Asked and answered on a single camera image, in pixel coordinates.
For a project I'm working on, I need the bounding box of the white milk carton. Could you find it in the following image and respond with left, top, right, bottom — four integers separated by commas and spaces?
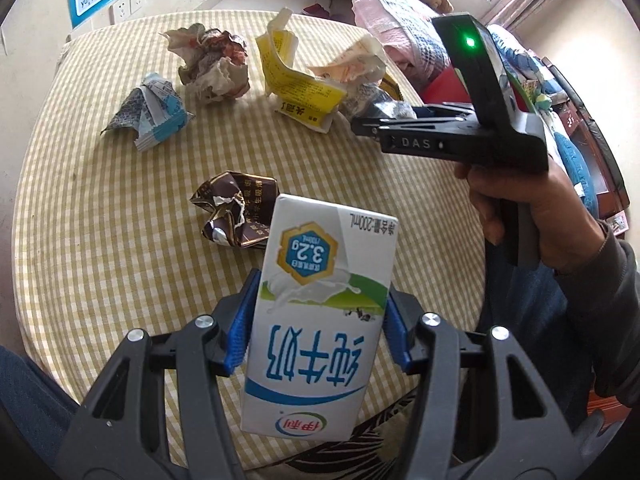
240, 192, 399, 442

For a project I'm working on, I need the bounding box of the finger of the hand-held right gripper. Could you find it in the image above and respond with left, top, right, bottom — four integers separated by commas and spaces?
412, 102, 478, 119
351, 116, 481, 135

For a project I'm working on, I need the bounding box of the bed with patchwork quilt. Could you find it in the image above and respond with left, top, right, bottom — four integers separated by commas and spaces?
345, 0, 551, 126

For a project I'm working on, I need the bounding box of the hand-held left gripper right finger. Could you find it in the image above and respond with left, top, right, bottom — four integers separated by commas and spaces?
386, 285, 587, 480

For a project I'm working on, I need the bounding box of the dark brown wrapper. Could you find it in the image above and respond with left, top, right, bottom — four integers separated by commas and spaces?
190, 171, 278, 249

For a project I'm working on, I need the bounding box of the red green chair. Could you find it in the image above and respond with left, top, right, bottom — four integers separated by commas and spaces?
422, 62, 538, 113

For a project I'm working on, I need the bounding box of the person's right hand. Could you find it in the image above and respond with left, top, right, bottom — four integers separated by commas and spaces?
456, 162, 608, 276

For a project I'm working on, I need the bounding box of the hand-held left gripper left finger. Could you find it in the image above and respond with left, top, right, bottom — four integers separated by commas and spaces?
52, 269, 263, 480

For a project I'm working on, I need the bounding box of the blue white crumpled paper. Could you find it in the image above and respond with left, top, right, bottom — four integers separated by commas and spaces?
100, 72, 196, 153

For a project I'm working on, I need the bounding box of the silver printed wrapper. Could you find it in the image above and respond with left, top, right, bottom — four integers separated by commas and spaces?
340, 72, 418, 123

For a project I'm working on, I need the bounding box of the crumpled beige wrapper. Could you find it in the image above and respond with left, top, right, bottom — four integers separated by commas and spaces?
307, 35, 388, 83

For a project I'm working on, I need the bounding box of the yellow paper carton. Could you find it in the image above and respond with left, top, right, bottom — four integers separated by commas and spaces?
255, 7, 346, 135

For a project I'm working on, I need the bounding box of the brown paper ball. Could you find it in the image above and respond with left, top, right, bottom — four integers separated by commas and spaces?
159, 22, 251, 106

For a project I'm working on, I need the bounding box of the person's left leg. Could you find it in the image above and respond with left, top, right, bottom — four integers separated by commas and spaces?
0, 345, 86, 461

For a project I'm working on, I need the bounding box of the person's right forearm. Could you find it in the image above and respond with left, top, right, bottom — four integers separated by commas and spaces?
590, 220, 640, 411

